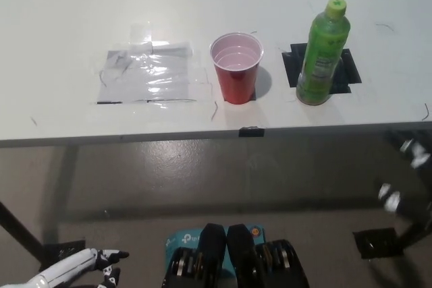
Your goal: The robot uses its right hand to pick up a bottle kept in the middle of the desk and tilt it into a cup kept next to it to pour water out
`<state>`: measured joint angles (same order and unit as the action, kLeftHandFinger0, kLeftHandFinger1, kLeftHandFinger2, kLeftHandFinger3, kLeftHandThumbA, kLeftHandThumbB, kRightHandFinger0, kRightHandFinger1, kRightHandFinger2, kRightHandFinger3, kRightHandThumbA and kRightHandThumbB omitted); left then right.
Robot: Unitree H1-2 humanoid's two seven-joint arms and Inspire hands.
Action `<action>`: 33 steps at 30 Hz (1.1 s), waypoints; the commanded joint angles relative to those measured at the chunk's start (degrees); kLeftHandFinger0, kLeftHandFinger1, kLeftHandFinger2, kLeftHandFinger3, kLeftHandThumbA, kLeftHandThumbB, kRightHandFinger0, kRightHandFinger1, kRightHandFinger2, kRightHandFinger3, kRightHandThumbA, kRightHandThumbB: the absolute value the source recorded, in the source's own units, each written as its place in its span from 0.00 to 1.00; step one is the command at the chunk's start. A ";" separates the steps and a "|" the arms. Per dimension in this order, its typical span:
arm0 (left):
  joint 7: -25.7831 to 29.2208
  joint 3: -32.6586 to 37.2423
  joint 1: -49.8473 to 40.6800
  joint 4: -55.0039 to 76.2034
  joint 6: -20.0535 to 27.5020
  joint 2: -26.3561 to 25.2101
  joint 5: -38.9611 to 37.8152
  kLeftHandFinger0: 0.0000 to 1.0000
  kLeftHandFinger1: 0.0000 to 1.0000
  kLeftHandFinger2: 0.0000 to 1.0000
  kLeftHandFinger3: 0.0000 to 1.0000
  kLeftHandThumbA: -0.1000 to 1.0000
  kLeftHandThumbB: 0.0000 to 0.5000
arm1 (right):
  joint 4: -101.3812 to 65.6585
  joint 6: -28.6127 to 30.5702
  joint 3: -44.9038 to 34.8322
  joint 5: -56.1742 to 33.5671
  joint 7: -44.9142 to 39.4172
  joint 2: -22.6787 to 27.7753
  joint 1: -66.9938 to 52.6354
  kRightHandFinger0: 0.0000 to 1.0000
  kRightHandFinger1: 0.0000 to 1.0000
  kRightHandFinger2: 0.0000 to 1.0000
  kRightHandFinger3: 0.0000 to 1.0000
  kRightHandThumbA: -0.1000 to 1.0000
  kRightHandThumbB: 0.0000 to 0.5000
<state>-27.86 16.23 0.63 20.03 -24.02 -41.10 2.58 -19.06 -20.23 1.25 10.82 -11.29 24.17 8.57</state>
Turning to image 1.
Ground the clear plastic sheet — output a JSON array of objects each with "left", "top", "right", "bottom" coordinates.
[{"left": 90, "top": 23, "right": 213, "bottom": 109}]

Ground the teal tp-link box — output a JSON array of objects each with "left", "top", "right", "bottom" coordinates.
[{"left": 164, "top": 223, "right": 269, "bottom": 277}]

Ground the black tape strip on table edge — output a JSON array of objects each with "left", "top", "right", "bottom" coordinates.
[{"left": 238, "top": 126, "right": 265, "bottom": 138}]

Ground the large black tape square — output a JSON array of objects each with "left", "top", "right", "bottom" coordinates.
[{"left": 281, "top": 43, "right": 362, "bottom": 95}]

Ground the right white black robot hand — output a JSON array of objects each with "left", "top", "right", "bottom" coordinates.
[{"left": 377, "top": 129, "right": 432, "bottom": 217}]

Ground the black table leg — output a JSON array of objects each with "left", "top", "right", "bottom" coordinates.
[{"left": 0, "top": 200, "right": 47, "bottom": 264}]

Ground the red plastic cup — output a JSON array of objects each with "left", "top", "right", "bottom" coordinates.
[{"left": 209, "top": 32, "right": 265, "bottom": 105}]

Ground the green plastic tea bottle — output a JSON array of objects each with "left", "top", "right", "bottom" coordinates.
[{"left": 296, "top": 0, "right": 351, "bottom": 105}]

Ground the black floor tape patch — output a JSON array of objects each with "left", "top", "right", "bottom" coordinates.
[
  {"left": 352, "top": 227, "right": 405, "bottom": 260},
  {"left": 42, "top": 239, "right": 87, "bottom": 270}
]

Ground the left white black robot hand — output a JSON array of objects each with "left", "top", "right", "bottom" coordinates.
[{"left": 33, "top": 247, "right": 131, "bottom": 288}]

